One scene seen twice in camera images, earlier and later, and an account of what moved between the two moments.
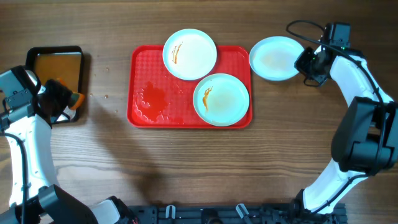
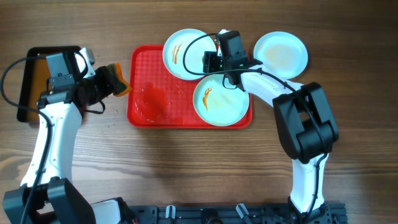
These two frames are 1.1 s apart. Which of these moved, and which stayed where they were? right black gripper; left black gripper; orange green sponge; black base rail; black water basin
Moved: left black gripper; right black gripper; orange green sponge
Stayed: black base rail; black water basin
